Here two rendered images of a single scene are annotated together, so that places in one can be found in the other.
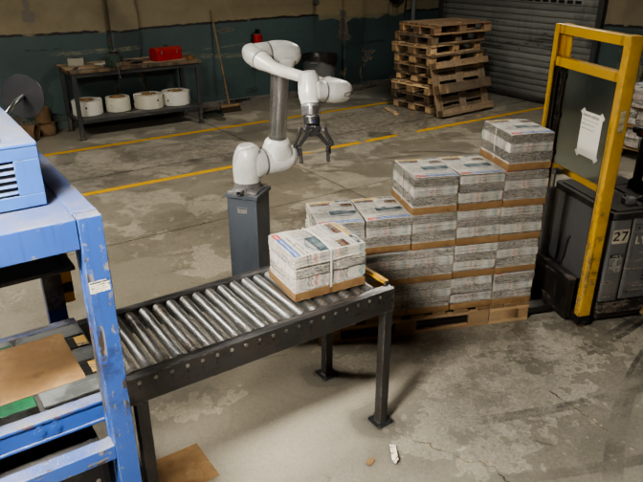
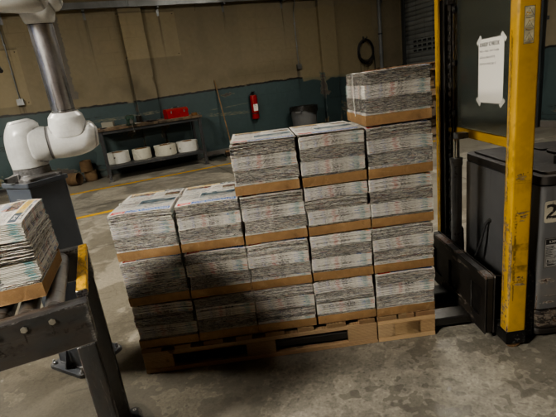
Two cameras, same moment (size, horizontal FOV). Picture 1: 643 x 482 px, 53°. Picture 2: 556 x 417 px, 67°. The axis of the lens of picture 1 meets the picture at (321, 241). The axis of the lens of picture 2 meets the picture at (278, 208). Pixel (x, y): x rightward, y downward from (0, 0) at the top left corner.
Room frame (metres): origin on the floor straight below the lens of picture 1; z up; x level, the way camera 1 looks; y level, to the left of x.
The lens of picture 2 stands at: (1.82, -1.09, 1.29)
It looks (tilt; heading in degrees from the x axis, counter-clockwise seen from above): 17 degrees down; 12
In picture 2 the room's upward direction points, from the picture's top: 7 degrees counter-clockwise
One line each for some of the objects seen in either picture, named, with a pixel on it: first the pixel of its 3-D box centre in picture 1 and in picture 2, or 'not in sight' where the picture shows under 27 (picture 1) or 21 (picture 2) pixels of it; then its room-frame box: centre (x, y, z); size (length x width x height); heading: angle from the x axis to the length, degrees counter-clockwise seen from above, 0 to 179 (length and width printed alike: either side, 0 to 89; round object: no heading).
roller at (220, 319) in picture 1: (216, 317); not in sight; (2.47, 0.47, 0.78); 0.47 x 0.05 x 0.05; 34
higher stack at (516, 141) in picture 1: (505, 222); (390, 204); (3.88, -1.21, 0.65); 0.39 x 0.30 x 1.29; 13
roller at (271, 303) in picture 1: (267, 300); not in sight; (2.62, 0.25, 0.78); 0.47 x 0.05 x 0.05; 34
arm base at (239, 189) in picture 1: (246, 186); (29, 174); (3.51, 0.44, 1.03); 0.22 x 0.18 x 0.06; 162
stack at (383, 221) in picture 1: (399, 265); (251, 266); (3.72, -0.50, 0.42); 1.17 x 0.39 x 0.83; 103
